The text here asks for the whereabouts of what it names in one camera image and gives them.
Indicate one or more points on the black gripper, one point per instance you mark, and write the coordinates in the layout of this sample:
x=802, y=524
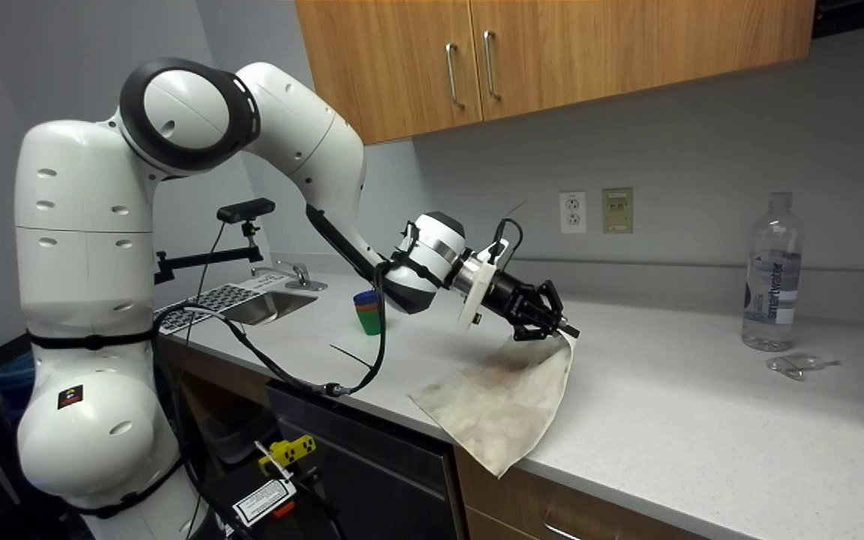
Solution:
x=518, y=301

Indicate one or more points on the beige cloth towel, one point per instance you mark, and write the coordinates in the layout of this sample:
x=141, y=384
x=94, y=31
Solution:
x=501, y=405

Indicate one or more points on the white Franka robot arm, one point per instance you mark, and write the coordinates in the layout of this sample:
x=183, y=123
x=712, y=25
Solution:
x=83, y=249

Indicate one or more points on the wooden base cabinet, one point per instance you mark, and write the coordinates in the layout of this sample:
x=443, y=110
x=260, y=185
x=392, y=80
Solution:
x=533, y=500

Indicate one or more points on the blue cup with yellow item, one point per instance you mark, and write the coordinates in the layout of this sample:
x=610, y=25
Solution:
x=366, y=316

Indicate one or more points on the clear plastic water bottle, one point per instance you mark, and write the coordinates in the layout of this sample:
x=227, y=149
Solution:
x=772, y=290

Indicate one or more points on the black dishwasher front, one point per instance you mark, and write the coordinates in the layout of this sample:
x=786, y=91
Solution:
x=383, y=480

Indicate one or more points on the clear plastic wrapper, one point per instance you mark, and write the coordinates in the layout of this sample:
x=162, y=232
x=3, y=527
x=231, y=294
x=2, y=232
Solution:
x=802, y=365

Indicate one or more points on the metal faucet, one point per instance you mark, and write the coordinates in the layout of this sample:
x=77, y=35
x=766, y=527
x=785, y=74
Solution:
x=291, y=272

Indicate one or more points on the yellow plastic clamp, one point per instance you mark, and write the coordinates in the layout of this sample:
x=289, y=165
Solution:
x=291, y=452

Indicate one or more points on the steel sink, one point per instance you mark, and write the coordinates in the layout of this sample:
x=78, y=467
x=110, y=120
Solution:
x=254, y=305

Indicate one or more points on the white box with red button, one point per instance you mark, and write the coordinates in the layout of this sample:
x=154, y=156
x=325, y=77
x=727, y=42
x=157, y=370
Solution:
x=266, y=503

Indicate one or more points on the white wall outlet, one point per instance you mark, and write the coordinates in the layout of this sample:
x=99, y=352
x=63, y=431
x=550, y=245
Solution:
x=575, y=215

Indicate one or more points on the beige wall switch plate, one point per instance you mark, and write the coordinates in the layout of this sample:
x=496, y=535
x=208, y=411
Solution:
x=619, y=211

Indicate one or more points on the wooden wall cabinet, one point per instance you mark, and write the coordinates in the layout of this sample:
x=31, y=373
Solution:
x=553, y=50

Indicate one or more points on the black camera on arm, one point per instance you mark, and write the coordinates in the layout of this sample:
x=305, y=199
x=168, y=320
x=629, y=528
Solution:
x=244, y=211

